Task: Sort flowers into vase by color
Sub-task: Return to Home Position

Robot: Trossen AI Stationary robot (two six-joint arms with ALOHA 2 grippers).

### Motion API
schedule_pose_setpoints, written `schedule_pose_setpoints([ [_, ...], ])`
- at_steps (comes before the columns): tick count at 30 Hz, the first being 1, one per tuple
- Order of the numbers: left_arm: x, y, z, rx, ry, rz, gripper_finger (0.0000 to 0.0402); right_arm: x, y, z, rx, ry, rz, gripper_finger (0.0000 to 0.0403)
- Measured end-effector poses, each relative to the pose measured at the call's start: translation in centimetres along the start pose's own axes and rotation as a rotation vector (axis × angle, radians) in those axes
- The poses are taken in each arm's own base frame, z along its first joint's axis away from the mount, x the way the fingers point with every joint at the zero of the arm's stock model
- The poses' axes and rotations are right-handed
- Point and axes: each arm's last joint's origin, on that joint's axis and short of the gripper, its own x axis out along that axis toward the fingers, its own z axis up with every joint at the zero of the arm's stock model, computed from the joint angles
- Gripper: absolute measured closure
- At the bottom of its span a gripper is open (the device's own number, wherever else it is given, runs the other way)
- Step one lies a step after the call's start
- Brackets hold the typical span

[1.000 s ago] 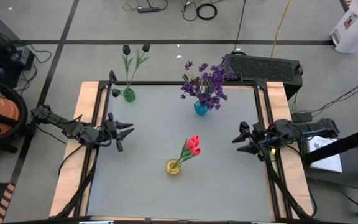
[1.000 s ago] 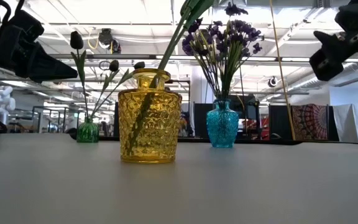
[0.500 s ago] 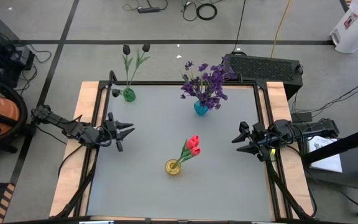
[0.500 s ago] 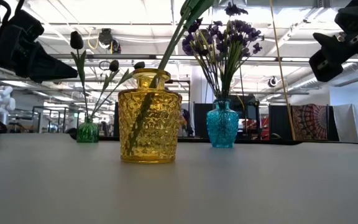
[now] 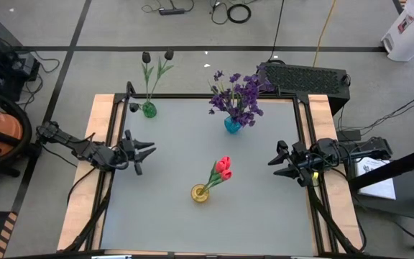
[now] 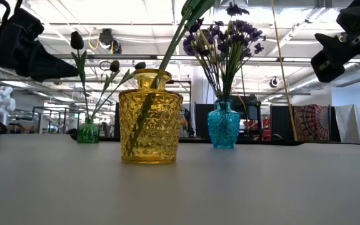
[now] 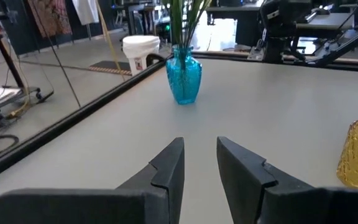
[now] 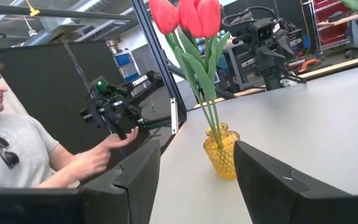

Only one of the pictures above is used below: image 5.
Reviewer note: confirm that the light wooden table board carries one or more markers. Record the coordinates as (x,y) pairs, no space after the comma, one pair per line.
(85,201)

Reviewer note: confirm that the yellow textured glass vase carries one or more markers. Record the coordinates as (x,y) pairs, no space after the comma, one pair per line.
(200,194)

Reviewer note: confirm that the black perforated computer case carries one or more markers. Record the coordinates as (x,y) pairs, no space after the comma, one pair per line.
(307,77)

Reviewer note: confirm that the white bin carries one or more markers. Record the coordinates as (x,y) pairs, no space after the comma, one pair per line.
(408,32)

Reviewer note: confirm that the orange vacuum cleaner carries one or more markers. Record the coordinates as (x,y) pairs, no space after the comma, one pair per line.
(5,129)

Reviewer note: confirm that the black metal stand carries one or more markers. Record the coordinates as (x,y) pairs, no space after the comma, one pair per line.
(408,205)

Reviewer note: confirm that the green textured glass vase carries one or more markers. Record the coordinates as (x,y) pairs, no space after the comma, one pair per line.
(149,110)

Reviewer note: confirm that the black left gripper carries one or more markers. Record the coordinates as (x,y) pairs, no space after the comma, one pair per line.
(129,151)

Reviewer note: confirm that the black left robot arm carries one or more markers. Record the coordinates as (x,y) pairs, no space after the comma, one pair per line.
(85,147)

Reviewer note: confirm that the black aluminium table frame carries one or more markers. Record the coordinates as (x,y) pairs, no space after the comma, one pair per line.
(178,96)

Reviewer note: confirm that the white paper sheet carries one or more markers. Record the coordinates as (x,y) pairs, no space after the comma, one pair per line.
(379,183)

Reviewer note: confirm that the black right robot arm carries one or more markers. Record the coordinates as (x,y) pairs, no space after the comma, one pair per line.
(354,151)

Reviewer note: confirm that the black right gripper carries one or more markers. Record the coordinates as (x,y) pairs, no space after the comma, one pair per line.
(302,162)

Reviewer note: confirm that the purple artificial flower stem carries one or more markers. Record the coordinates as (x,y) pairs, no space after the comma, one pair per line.
(219,102)
(250,88)
(219,75)

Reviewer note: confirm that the red artificial tulip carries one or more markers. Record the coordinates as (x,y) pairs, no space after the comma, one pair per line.
(220,166)
(226,175)
(227,161)

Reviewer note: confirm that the grey table mat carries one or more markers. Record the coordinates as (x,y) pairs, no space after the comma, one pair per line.
(264,223)

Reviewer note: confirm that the blue textured glass vase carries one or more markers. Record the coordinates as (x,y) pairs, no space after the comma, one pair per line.
(233,126)

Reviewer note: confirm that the black power strip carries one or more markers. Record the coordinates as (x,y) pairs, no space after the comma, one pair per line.
(171,11)

